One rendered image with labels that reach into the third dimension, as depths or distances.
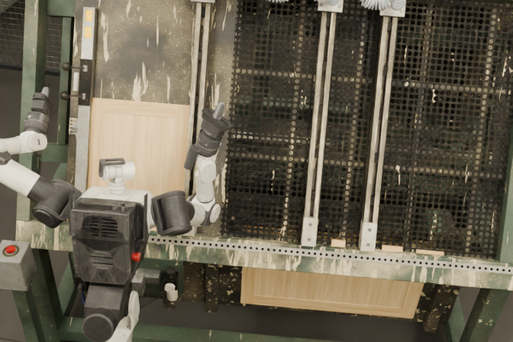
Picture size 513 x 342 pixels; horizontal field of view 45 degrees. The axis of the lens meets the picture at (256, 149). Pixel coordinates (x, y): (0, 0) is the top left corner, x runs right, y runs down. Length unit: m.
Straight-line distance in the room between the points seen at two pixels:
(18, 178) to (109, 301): 0.54
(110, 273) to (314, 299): 1.35
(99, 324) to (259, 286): 1.16
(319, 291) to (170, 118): 1.19
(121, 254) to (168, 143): 0.71
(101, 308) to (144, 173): 0.71
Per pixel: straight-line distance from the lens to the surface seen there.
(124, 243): 2.19
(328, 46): 2.66
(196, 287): 3.35
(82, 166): 2.84
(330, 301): 3.33
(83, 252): 2.26
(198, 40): 2.68
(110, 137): 2.82
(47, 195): 2.37
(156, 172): 2.79
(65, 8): 2.94
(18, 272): 2.80
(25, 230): 2.97
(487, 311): 3.11
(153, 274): 2.86
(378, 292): 3.29
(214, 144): 2.30
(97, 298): 2.36
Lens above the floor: 2.89
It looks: 38 degrees down
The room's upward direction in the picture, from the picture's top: 3 degrees clockwise
